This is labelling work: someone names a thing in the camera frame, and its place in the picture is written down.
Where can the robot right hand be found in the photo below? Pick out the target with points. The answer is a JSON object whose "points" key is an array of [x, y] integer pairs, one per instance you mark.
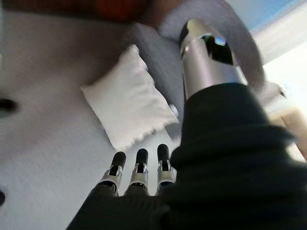
{"points": [[227, 167]]}

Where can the white fringed cushion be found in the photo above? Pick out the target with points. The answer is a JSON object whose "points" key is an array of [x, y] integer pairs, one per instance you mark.
{"points": [[127, 103]]}

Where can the bed with white bedding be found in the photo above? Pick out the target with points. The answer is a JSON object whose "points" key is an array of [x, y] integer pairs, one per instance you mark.
{"points": [[287, 72]]}

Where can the grey fabric armchair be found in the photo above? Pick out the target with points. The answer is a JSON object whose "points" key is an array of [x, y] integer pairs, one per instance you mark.
{"points": [[163, 60]]}

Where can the reddish brown wooden cabinet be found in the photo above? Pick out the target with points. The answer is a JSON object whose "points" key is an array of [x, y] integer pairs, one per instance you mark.
{"points": [[96, 9]]}

